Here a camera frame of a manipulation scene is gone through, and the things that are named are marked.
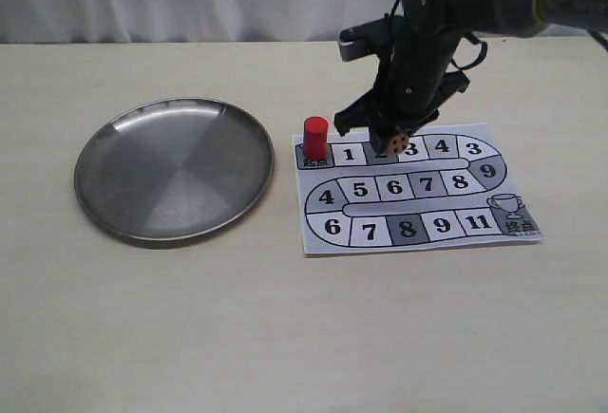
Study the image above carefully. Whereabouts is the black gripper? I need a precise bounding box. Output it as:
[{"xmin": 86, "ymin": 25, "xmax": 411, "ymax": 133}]
[{"xmin": 333, "ymin": 16, "xmax": 469, "ymax": 153}]

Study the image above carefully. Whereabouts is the wooden die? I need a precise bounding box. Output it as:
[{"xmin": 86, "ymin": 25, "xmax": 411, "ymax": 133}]
[{"xmin": 385, "ymin": 134, "xmax": 409, "ymax": 155}]

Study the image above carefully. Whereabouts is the red cylinder game piece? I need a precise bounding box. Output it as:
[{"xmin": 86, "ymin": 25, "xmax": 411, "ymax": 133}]
[{"xmin": 303, "ymin": 116, "xmax": 329, "ymax": 160}]

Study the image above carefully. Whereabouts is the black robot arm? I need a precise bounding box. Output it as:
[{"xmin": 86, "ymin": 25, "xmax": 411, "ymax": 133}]
[{"xmin": 333, "ymin": 0, "xmax": 607, "ymax": 154}]

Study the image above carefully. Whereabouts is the paper game board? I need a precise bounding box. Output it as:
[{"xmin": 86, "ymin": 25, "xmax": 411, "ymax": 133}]
[{"xmin": 292, "ymin": 123, "xmax": 543, "ymax": 255}]

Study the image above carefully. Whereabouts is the round metal plate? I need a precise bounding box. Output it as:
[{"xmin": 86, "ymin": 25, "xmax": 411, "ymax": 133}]
[{"xmin": 73, "ymin": 97, "xmax": 276, "ymax": 249}]

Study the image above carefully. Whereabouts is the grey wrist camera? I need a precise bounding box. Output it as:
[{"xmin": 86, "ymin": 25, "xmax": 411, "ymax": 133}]
[{"xmin": 337, "ymin": 17, "xmax": 390, "ymax": 63}]

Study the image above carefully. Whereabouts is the black cable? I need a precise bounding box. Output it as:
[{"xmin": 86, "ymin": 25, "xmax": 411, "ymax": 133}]
[{"xmin": 446, "ymin": 30, "xmax": 489, "ymax": 72}]

